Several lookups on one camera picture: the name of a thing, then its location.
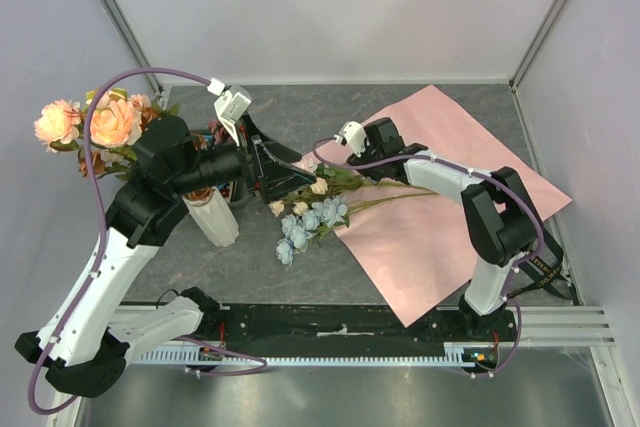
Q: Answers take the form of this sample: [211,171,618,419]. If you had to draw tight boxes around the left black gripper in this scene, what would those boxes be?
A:
[171,111,318,204]

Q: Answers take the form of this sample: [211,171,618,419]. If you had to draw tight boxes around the peach flower stem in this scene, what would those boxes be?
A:
[269,157,437,223]

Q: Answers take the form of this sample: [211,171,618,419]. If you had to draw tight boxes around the blue hydrangea stem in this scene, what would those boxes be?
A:
[275,194,394,268]

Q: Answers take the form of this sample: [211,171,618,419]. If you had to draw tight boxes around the purple pink wrapping paper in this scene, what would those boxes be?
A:
[305,85,571,325]

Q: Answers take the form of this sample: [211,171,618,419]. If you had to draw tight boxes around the large peach peony stem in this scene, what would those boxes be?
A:
[34,88,179,170]

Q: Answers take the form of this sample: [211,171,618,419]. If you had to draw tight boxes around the brown orange flower stem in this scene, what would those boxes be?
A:
[78,148,213,202]

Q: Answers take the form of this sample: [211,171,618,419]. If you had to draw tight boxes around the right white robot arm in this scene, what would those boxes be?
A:
[342,117,544,341]

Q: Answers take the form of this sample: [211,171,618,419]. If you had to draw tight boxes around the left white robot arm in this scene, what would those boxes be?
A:
[15,115,316,398]

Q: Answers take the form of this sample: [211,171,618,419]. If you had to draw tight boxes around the white ribbed ceramic vase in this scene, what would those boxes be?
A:
[184,188,239,247]

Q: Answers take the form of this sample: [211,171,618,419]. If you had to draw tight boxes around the dark green plastic tray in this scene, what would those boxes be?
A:
[192,126,253,210]

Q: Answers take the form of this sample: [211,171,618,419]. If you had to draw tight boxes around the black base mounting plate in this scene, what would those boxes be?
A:
[192,303,517,345]

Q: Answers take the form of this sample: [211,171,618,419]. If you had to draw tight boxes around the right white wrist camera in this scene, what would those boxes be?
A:
[333,121,368,157]

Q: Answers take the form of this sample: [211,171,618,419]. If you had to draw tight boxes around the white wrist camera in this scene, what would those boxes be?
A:
[333,121,368,157]
[207,78,252,146]

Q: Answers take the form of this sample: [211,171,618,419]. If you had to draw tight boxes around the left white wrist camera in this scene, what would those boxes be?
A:
[207,78,252,146]

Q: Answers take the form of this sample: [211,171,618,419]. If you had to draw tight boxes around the light blue cable duct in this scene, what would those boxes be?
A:
[134,342,499,368]

